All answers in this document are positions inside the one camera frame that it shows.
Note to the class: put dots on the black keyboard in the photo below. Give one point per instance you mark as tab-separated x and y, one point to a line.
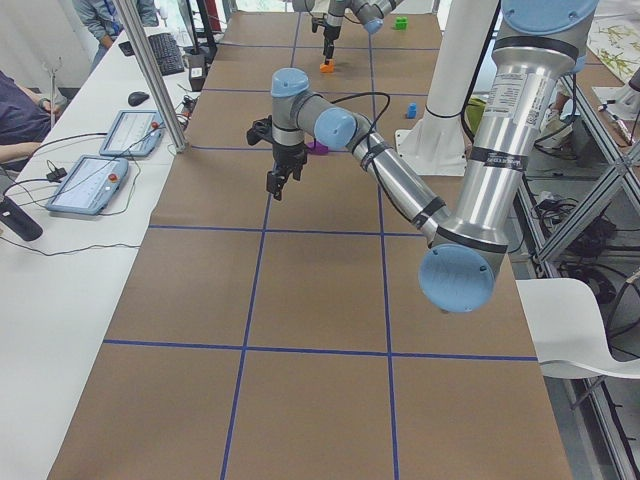
167	53

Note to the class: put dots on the purple trapezoid block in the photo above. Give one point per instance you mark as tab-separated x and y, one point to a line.
317	148

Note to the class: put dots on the black remote handset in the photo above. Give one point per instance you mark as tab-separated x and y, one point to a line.
16	219

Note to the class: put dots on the aluminium frame post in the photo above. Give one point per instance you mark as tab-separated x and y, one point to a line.
151	72

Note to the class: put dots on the small blue toy block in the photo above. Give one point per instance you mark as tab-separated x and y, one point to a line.
411	111

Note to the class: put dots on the white plastic chair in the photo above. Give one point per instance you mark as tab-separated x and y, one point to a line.
567	330

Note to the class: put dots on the far blue teach pendant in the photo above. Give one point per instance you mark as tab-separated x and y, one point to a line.
133	133

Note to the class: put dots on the brown paper table mat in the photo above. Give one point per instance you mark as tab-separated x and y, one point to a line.
289	339

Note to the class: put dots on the near blue teach pendant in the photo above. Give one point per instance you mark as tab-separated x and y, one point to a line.
89	186

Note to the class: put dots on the black computer mouse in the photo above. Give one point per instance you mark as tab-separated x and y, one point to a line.
136	98

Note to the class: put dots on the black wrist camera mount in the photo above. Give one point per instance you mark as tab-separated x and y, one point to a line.
260	130

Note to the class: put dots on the seated person in dark shirt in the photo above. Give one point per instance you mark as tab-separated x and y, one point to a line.
25	122

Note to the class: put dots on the orange trapezoid block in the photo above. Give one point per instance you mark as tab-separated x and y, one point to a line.
327	66

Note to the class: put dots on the blue teach pendant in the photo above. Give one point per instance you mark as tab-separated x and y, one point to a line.
133	133
89	186

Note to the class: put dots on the white camera mast with base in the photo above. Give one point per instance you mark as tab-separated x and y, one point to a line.
436	144

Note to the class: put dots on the standing person in grey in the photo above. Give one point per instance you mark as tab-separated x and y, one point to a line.
102	19

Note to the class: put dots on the green toy block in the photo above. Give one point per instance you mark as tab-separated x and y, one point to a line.
401	23

